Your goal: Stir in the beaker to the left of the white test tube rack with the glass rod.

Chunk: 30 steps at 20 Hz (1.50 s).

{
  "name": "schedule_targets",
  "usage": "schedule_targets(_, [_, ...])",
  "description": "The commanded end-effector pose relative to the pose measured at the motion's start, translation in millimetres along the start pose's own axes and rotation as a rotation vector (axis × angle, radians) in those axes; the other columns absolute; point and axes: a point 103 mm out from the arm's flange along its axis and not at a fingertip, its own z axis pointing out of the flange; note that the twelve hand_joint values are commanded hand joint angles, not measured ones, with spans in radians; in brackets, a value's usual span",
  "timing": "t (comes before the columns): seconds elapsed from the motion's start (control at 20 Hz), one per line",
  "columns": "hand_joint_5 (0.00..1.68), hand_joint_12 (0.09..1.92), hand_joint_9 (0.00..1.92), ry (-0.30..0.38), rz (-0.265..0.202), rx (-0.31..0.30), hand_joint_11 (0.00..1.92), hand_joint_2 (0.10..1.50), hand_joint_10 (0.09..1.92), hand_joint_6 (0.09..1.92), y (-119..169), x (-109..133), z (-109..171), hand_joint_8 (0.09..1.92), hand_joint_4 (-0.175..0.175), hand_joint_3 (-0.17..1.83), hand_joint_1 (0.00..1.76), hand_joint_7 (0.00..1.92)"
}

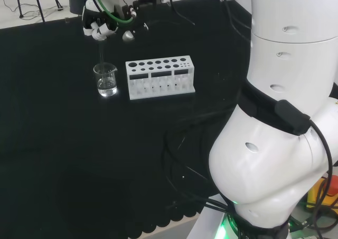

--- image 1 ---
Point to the black bench cloth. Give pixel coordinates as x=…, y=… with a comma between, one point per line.
x=66, y=130

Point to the white test tube rack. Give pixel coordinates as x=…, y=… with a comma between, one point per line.
x=158, y=77

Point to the clear glass beaker with liquid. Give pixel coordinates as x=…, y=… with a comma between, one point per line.
x=105, y=80

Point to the clear glass rod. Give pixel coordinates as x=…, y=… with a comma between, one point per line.
x=101, y=54

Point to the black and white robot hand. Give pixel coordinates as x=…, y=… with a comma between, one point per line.
x=99, y=25

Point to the yellow stop button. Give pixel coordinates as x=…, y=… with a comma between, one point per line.
x=320, y=194

